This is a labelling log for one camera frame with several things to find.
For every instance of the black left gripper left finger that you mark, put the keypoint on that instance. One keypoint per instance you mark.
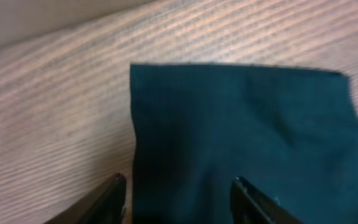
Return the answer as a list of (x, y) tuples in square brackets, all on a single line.
[(103, 205)]

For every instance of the black t-shirt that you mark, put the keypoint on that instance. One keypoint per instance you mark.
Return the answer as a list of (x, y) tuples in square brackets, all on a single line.
[(292, 133)]

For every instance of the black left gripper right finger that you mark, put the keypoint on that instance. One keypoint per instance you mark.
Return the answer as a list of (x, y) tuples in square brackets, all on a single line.
[(249, 205)]

